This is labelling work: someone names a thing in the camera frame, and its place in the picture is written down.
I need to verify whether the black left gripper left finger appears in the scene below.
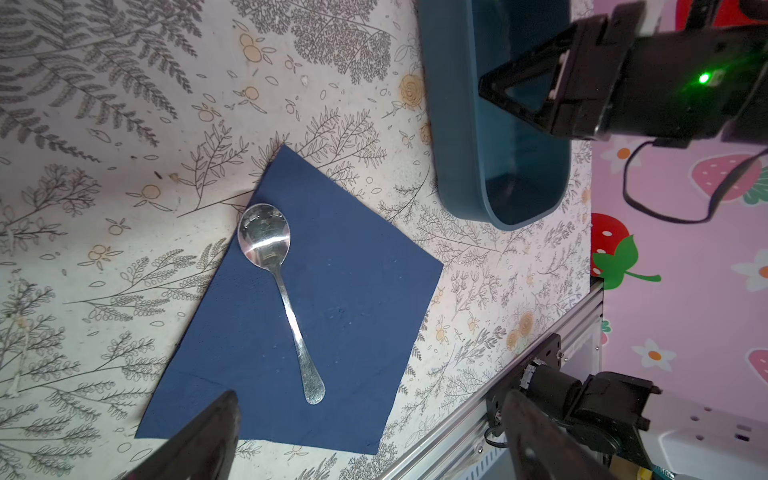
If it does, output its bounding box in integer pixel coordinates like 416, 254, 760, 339
122, 390, 241, 480

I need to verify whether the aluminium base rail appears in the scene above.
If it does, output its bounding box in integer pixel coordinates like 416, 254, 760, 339
377, 279, 604, 479

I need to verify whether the dark blue paper napkin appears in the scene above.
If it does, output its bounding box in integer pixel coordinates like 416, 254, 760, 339
134, 143, 445, 456

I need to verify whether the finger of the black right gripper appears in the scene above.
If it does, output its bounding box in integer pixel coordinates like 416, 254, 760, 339
478, 46, 570, 129

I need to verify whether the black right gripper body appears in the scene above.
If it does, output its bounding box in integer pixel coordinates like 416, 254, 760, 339
551, 1, 767, 144

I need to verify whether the teal plastic tray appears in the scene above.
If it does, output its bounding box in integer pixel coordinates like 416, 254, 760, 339
418, 1, 571, 231

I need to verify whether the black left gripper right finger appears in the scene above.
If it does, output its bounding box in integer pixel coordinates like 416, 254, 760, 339
501, 390, 615, 480

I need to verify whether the silver spoon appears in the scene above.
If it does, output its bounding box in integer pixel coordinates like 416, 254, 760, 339
236, 203, 326, 405

